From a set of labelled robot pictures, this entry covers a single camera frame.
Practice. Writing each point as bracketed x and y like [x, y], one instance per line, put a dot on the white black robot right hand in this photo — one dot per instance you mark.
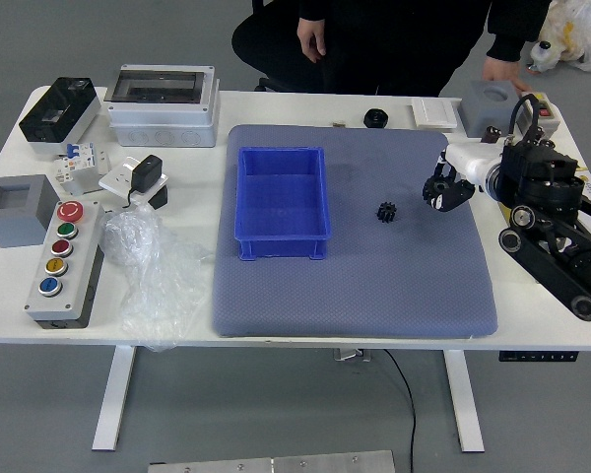
[470, 162]

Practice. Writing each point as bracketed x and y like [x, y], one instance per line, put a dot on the person's left hand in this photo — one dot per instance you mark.
[500, 71]

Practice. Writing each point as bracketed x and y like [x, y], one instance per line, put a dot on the person's right hand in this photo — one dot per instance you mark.
[311, 39]

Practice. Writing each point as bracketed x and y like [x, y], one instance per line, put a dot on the big black gear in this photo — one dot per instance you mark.
[429, 189]

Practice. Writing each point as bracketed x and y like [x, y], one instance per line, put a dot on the small black gear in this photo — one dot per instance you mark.
[387, 212]

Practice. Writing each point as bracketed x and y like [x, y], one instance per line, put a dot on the person's right forearm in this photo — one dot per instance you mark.
[312, 10]

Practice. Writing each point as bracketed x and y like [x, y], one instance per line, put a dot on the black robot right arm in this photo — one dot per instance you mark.
[546, 172]

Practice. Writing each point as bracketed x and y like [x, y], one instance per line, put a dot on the person's left forearm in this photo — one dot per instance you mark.
[519, 29]

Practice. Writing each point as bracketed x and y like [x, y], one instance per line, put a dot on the black hex nut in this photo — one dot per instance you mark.
[375, 117]

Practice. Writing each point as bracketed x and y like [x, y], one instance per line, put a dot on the blue plastic box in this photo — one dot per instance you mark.
[281, 197]

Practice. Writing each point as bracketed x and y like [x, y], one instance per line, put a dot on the grey distribution box clear lid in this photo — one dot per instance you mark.
[162, 115]

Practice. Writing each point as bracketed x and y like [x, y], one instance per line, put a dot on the small black box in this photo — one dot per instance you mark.
[159, 198]

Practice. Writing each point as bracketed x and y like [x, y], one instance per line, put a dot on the grey block round hole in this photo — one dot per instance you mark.
[478, 111]

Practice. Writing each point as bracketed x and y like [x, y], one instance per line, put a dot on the white bottle black cap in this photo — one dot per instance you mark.
[544, 56]

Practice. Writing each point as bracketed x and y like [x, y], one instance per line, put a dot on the black office chair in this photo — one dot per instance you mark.
[256, 44]

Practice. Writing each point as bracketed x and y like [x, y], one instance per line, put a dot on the person's torso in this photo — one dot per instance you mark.
[399, 44]

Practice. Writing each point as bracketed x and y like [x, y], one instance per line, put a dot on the white yellow plastic bag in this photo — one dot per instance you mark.
[583, 24]

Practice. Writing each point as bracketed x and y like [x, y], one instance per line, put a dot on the grey-blue mat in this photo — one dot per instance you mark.
[349, 295]

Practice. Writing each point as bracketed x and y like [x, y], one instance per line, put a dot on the black table control panel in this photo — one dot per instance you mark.
[539, 356]

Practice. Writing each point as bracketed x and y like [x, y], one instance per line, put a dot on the black power adapter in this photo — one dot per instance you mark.
[147, 171]

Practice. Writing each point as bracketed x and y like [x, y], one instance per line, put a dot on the white table leg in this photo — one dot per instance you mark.
[113, 394]
[465, 394]

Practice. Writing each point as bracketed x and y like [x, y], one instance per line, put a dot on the white power socket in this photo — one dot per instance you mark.
[115, 180]

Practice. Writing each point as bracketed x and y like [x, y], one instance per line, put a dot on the white blue circuit breaker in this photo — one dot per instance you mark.
[79, 162]

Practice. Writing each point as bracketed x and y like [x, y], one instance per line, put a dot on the clear plastic bag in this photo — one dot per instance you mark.
[152, 276]

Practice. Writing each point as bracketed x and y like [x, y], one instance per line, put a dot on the grey block square hole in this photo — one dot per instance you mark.
[15, 222]

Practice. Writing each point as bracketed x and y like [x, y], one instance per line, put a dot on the grey push button station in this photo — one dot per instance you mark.
[64, 295]

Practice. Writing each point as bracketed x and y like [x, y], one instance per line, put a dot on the grey metal plate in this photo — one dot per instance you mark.
[271, 464]

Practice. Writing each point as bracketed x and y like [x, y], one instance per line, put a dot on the white wall switch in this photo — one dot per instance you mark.
[433, 113]

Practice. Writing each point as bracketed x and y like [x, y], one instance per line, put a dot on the grey switch box red button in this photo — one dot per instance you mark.
[547, 114]

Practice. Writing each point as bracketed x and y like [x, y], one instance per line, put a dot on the metal bracket under table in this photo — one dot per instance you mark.
[352, 355]

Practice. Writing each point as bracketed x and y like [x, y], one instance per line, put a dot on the black and white enclosure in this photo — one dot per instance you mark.
[59, 111]

